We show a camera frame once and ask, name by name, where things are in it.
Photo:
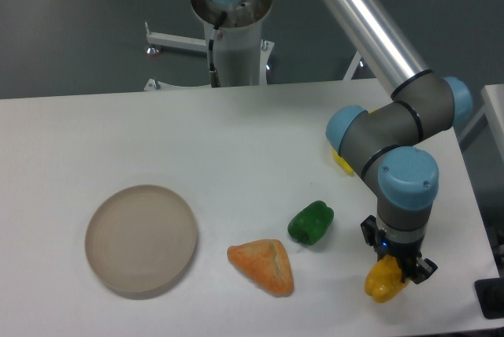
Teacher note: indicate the black device at table edge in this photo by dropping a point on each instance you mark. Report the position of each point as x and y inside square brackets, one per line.
[490, 297]

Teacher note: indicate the yellow pepper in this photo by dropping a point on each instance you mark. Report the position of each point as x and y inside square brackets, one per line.
[384, 280]

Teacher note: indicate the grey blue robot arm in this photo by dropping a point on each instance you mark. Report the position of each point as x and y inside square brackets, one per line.
[380, 146]

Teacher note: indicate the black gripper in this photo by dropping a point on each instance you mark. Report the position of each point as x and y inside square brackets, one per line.
[405, 246]

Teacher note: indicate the green pepper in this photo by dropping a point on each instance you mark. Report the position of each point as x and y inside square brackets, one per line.
[311, 224]

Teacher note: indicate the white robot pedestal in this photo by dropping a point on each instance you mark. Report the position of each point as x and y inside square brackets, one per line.
[236, 52]

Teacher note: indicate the white side table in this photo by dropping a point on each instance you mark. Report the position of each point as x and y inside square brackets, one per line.
[490, 114]

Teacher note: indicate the yellow object behind arm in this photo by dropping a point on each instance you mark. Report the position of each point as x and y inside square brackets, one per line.
[342, 163]

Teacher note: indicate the beige round plate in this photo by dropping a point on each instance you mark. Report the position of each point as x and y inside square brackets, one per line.
[141, 241]

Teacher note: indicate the orange triangular bread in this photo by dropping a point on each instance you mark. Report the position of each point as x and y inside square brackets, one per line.
[266, 262]

